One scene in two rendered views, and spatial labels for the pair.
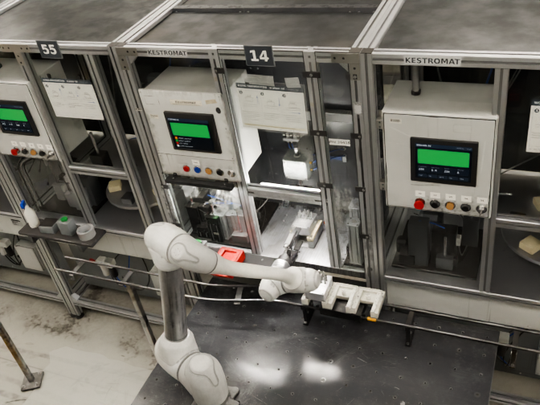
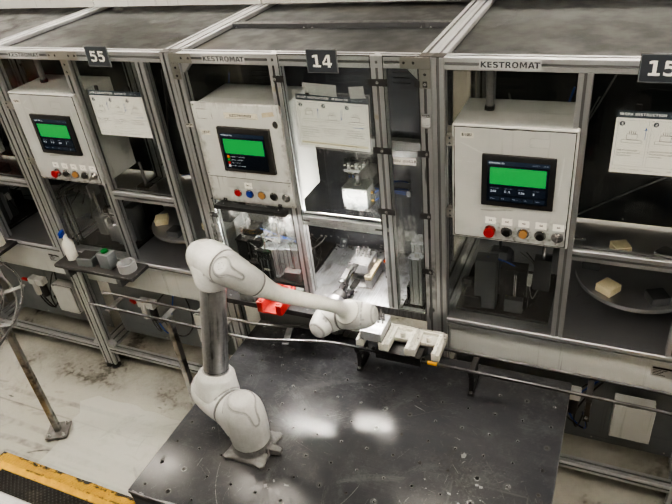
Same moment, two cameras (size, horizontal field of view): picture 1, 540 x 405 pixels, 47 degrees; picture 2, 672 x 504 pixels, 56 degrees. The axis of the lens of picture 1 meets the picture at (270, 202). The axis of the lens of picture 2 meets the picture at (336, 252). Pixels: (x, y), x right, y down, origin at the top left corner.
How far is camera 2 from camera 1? 0.33 m
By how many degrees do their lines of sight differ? 4
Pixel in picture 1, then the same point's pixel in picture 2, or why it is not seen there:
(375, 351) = (435, 399)
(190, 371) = (228, 408)
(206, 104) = (263, 117)
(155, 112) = (207, 127)
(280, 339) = (331, 384)
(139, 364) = (176, 417)
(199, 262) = (245, 279)
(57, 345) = (89, 394)
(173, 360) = (211, 396)
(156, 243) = (198, 259)
